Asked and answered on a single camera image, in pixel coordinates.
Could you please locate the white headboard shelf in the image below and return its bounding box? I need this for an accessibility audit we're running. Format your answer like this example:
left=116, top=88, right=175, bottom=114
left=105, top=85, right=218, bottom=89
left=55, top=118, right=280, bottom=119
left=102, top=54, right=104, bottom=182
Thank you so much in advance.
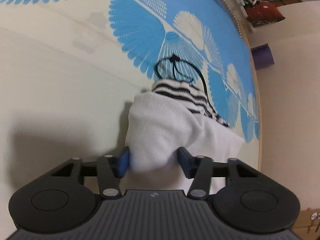
left=202, top=0, right=256, bottom=38

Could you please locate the black white striped garment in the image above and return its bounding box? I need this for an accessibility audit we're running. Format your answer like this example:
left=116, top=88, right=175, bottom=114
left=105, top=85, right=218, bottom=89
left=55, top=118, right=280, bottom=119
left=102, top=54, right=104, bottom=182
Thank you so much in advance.
left=125, top=54, right=246, bottom=196

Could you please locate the cardboard box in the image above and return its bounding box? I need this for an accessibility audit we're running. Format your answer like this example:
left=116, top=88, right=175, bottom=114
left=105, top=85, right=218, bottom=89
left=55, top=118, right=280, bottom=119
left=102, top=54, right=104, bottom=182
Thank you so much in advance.
left=293, top=209, right=319, bottom=239

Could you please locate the blue white patterned bedsheet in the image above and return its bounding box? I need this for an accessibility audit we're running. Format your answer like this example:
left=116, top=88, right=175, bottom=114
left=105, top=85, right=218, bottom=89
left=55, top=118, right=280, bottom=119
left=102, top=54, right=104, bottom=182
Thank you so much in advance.
left=1, top=0, right=261, bottom=238

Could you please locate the purple box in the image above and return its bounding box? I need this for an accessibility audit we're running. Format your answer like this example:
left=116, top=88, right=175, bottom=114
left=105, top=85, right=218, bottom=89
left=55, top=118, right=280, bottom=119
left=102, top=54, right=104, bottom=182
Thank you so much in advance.
left=251, top=43, right=274, bottom=70

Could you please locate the dark red patterned cushion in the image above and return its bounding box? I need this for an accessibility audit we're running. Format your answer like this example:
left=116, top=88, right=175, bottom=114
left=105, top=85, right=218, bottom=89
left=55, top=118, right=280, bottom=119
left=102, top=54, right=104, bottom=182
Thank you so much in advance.
left=246, top=1, right=285, bottom=28

